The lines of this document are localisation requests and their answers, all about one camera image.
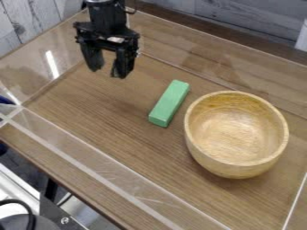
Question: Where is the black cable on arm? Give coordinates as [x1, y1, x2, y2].
[121, 0, 137, 16]

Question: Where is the brown wooden bowl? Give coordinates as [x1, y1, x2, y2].
[182, 91, 289, 179]

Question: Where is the metal bracket with screw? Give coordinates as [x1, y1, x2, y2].
[40, 196, 88, 230]

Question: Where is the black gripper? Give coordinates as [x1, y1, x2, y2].
[73, 0, 140, 79]

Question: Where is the black table leg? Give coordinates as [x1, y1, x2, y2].
[44, 179, 58, 202]

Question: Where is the green rectangular block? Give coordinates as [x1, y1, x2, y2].
[148, 80, 189, 128]

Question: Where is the blue object left edge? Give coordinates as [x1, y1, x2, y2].
[0, 94, 17, 156]

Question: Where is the black cable bottom left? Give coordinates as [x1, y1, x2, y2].
[0, 199, 37, 230]

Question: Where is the clear acrylic tray enclosure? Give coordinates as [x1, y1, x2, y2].
[0, 5, 307, 230]

